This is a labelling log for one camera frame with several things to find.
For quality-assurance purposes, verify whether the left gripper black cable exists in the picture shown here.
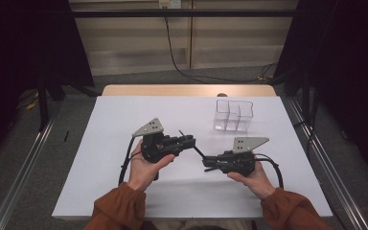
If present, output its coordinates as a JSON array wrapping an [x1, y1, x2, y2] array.
[[117, 136, 143, 187]]

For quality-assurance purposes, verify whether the metal floor rail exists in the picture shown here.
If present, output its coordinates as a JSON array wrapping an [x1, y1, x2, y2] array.
[[0, 95, 65, 230], [283, 95, 368, 230]]

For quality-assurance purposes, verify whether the black curtain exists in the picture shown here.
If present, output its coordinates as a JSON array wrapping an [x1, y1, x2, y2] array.
[[272, 0, 368, 185], [0, 0, 96, 173]]

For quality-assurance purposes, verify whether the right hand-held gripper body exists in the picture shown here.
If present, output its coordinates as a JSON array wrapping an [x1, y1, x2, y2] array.
[[221, 136, 270, 177]]

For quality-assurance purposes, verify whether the white wall socket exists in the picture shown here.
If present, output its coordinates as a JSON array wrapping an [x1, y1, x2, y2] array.
[[158, 0, 183, 10]]

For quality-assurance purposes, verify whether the black wall cable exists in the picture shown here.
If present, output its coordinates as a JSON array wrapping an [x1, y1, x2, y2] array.
[[163, 6, 280, 85]]

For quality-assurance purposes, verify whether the clear plastic organizer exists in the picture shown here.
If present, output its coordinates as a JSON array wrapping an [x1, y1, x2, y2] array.
[[213, 99, 255, 133]]

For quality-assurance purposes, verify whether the black metal stand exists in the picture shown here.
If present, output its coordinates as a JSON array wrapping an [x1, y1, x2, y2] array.
[[35, 74, 51, 132], [301, 69, 321, 155]]

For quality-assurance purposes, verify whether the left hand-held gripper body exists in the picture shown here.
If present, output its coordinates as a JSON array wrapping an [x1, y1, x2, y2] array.
[[131, 117, 182, 165]]

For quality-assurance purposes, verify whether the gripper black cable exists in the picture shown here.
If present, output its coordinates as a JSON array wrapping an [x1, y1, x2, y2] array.
[[117, 136, 143, 187], [253, 152, 285, 190]]

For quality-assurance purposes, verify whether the wooden table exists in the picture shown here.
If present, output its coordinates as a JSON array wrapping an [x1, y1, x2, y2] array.
[[101, 83, 278, 98]]

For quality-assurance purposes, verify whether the person's left hand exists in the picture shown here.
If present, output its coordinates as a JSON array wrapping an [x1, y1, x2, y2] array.
[[126, 140, 176, 193]]

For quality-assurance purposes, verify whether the person's right hand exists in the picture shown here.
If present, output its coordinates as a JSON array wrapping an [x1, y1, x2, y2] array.
[[226, 160, 277, 201]]

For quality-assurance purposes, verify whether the black horizontal bar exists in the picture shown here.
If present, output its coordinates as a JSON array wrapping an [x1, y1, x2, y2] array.
[[71, 8, 299, 19]]

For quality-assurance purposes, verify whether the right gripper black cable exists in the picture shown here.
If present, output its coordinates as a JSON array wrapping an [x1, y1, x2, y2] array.
[[253, 152, 285, 190]]

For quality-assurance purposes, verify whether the white table board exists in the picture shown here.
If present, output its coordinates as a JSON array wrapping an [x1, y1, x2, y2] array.
[[51, 95, 334, 220]]

